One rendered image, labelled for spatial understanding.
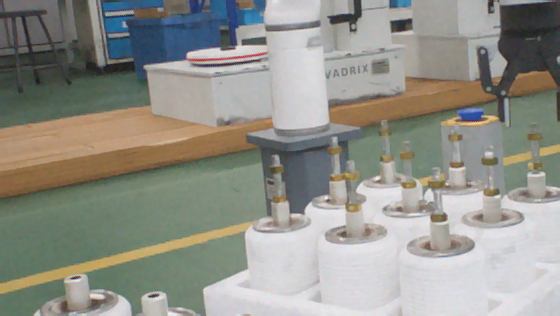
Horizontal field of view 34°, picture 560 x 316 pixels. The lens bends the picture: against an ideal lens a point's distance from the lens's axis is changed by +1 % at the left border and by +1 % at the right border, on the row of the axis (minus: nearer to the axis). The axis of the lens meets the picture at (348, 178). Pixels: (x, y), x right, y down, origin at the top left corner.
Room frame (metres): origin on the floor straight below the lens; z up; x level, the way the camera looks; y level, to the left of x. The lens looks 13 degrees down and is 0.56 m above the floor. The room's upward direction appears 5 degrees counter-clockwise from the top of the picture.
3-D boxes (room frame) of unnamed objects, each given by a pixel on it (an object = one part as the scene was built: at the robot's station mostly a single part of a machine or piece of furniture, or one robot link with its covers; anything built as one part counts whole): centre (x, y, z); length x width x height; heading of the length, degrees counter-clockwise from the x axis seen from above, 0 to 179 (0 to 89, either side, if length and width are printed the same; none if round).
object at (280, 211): (1.11, 0.09, 0.26); 0.02 x 0.02 x 0.03
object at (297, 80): (1.51, 0.07, 0.39); 0.09 x 0.09 x 0.17; 34
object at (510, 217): (1.05, -0.17, 0.25); 0.08 x 0.08 x 0.01
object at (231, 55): (3.34, 0.40, 0.29); 0.30 x 0.30 x 0.06
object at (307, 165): (1.51, 0.07, 0.15); 0.15 x 0.15 x 0.30; 34
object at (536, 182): (1.15, -0.24, 0.26); 0.02 x 0.02 x 0.03
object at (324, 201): (1.20, 0.02, 0.25); 0.08 x 0.08 x 0.01
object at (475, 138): (1.40, -0.20, 0.16); 0.07 x 0.07 x 0.31; 51
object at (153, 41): (5.70, 1.00, 0.19); 0.50 x 0.41 x 0.37; 38
